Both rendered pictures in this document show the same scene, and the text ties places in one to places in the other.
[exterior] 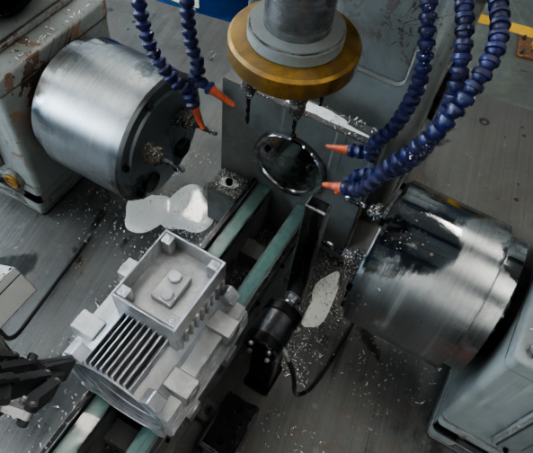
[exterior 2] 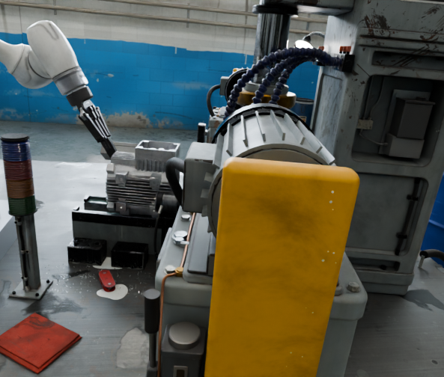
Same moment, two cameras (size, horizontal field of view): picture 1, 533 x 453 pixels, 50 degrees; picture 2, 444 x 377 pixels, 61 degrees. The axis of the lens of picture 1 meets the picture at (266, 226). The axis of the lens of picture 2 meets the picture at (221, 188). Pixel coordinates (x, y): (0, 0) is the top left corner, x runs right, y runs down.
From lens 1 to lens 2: 1.07 m
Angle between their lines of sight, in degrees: 60
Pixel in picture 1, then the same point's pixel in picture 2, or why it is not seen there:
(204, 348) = (142, 176)
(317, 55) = (253, 85)
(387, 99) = not seen: hidden behind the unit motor
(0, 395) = (84, 106)
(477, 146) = not seen: outside the picture
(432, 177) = (384, 307)
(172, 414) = (109, 179)
